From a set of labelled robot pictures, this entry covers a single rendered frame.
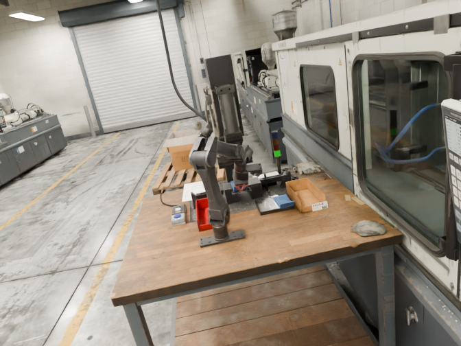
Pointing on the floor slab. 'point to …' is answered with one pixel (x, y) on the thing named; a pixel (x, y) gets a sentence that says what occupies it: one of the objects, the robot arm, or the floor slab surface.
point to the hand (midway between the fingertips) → (240, 187)
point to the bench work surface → (257, 275)
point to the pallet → (163, 182)
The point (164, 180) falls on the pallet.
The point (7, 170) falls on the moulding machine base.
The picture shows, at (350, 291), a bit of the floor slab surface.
